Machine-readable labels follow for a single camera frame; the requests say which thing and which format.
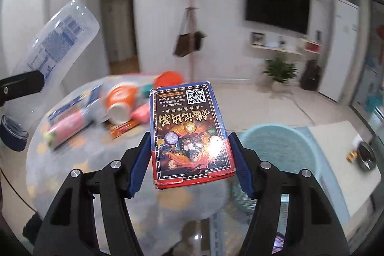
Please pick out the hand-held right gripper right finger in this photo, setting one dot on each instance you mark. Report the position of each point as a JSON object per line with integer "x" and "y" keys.
{"x": 240, "y": 166}

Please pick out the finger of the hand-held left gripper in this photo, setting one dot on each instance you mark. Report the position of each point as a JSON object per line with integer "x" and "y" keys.
{"x": 24, "y": 83}

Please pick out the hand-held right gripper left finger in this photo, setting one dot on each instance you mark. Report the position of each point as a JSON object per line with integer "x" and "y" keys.
{"x": 139, "y": 164}

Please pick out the light blue plastic basket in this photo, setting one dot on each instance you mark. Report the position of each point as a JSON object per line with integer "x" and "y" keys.
{"x": 279, "y": 142}

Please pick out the printed blue red card box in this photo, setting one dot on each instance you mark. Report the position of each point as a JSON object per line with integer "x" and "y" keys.
{"x": 186, "y": 136}

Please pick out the clear plastic bottle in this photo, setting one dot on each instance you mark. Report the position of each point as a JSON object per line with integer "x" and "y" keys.
{"x": 60, "y": 37}

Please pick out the orange flat box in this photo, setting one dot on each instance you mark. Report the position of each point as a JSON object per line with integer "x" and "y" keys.
{"x": 123, "y": 128}

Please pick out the small pink container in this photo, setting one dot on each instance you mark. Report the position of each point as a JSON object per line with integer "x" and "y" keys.
{"x": 141, "y": 113}

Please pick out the pink snack packet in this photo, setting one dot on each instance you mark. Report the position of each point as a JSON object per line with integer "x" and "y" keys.
{"x": 69, "y": 127}

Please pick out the blue white packet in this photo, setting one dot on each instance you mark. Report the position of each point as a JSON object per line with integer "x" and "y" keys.
{"x": 87, "y": 100}

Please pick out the orange white plastic bottle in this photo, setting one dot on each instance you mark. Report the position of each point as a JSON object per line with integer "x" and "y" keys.
{"x": 121, "y": 97}

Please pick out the small teal item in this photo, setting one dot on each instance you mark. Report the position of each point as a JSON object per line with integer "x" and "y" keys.
{"x": 147, "y": 91}

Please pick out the smartphone with lit screen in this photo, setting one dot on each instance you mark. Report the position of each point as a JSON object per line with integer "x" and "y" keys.
{"x": 279, "y": 241}

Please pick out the white coffee table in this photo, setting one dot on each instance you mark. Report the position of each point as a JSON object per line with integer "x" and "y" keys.
{"x": 330, "y": 154}

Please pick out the green potted plant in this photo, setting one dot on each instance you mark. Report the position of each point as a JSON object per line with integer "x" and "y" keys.
{"x": 280, "y": 70}

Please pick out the colourful puzzle cube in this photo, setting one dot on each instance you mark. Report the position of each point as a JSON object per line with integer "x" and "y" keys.
{"x": 351, "y": 157}

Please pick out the white curved lower shelf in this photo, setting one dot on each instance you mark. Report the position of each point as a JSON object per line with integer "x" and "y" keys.
{"x": 276, "y": 49}

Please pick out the dark metal bowl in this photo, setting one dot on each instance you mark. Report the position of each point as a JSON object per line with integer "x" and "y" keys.
{"x": 367, "y": 154}

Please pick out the brown tote bag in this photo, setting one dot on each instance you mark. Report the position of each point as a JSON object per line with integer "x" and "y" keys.
{"x": 186, "y": 44}

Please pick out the red white box shelf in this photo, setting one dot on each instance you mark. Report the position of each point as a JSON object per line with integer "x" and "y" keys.
{"x": 312, "y": 46}

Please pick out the white standing air conditioner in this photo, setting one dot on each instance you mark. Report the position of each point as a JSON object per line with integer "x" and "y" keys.
{"x": 339, "y": 49}

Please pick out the black butterfly picture frame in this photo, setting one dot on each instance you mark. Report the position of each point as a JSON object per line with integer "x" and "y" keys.
{"x": 258, "y": 38}

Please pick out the black wall television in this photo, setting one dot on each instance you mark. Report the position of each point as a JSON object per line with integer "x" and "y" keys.
{"x": 276, "y": 4}

